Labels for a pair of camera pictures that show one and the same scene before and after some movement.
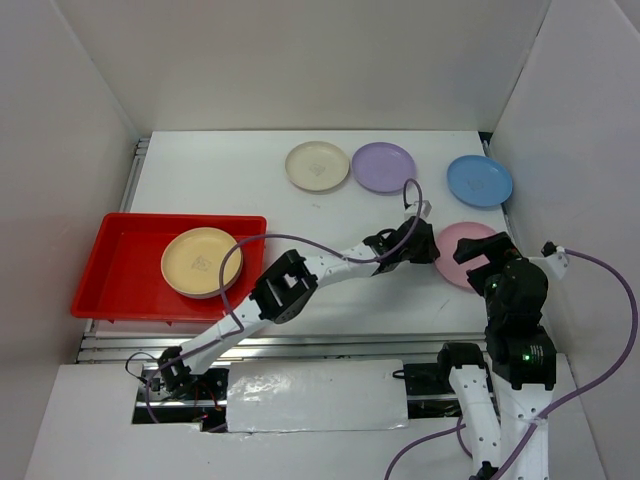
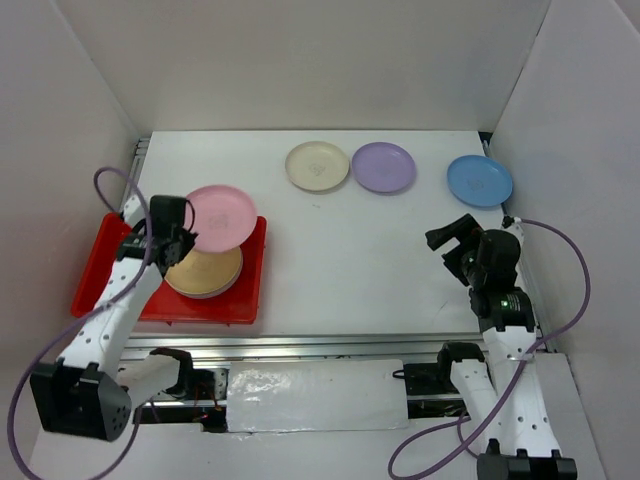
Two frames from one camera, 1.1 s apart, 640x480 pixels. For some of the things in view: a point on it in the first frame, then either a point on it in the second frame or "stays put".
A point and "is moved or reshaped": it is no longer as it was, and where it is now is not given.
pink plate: (446, 265) is moved or reshaped
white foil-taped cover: (343, 395) stays put
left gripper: (430, 251) -> (189, 240)
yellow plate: (191, 261) stays put
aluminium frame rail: (271, 346) stays put
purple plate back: (383, 167) stays put
